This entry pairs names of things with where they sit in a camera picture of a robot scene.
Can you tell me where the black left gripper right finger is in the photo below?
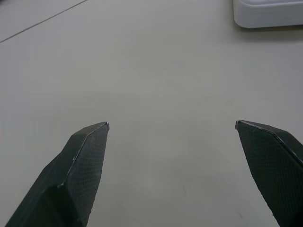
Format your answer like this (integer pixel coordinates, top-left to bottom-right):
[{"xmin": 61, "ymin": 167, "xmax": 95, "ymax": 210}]
[{"xmin": 234, "ymin": 120, "xmax": 303, "ymax": 227}]

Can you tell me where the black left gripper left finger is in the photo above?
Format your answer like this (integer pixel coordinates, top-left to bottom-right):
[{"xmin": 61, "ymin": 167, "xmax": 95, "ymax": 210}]
[{"xmin": 4, "ymin": 122, "xmax": 110, "ymax": 227}]

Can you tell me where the white plastic tray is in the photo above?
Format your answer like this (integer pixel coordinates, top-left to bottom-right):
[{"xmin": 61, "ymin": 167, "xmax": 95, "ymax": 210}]
[{"xmin": 232, "ymin": 0, "xmax": 303, "ymax": 29}]

